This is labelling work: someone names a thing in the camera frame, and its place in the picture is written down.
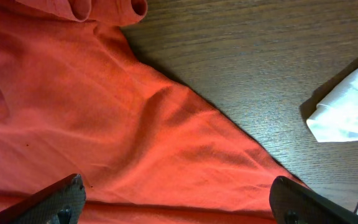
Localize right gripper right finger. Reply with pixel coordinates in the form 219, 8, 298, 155
269, 176, 358, 224

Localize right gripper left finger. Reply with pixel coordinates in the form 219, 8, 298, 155
0, 174, 86, 224

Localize orange red printed t-shirt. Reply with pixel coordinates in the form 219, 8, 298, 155
0, 1, 290, 223

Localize white t-shirt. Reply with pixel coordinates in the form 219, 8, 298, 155
306, 68, 358, 142

